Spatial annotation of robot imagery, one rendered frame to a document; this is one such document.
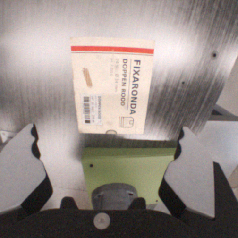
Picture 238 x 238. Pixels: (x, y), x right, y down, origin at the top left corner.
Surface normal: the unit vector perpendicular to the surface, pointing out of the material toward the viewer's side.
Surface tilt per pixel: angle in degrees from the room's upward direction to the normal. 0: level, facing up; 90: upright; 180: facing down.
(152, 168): 5
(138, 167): 5
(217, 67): 0
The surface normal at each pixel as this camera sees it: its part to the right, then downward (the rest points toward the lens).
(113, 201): -0.10, -0.64
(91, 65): 0.04, 0.47
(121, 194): 0.25, -0.64
